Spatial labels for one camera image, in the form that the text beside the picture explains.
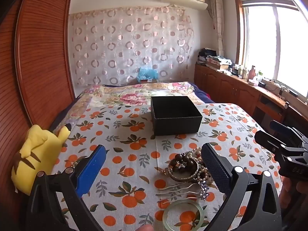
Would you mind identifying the orange fruit print cloth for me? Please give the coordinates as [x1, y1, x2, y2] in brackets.
[52, 102, 285, 231]

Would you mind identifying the stack of books and boxes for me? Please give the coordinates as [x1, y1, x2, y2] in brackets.
[206, 55, 233, 72]

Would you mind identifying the silver wavy hairpin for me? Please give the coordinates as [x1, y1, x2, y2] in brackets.
[155, 182, 195, 196]

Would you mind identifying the dark blue blanket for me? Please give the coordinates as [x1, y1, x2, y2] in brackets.
[192, 83, 216, 104]

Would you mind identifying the wooden framed window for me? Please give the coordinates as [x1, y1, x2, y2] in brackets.
[234, 0, 308, 100]

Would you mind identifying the checkered window curtain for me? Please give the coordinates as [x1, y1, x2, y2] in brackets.
[209, 0, 226, 59]

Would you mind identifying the carved bronze bangle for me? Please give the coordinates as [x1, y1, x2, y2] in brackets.
[168, 160, 201, 183]

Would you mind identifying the pale green jade bangle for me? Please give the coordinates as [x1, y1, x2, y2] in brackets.
[162, 201, 209, 231]

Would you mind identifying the floral quilt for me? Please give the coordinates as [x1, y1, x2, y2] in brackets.
[52, 81, 201, 131]

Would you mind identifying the person's right hand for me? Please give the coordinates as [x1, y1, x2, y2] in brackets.
[280, 176, 308, 212]

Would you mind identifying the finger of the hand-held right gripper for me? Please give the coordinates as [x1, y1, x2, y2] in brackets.
[269, 120, 304, 140]
[254, 130, 301, 160]

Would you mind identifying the pearl necklace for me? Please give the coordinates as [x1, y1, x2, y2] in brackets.
[185, 147, 215, 186]

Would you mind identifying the wooden side cabinet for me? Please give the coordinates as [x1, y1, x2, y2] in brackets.
[194, 63, 308, 139]

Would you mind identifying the circle pattern wall curtain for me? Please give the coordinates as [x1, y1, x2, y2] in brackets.
[69, 5, 195, 87]

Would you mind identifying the black jewelry box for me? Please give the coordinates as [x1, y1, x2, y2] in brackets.
[151, 96, 203, 136]

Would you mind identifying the pile of dark clothes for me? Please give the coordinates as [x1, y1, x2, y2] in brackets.
[198, 48, 218, 64]

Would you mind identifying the blue plastic bag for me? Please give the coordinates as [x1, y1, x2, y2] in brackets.
[137, 67, 159, 82]

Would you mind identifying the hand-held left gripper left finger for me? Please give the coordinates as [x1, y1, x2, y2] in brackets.
[25, 144, 107, 231]

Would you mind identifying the yellow plush toy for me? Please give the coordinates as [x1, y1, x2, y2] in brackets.
[11, 123, 72, 196]

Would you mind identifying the row of small bottles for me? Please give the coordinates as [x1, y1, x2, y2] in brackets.
[230, 63, 249, 80]

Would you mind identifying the dark wooden bead bracelet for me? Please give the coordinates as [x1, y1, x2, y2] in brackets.
[168, 152, 200, 174]

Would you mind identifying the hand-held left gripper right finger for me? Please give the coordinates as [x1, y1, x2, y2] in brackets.
[201, 142, 282, 231]

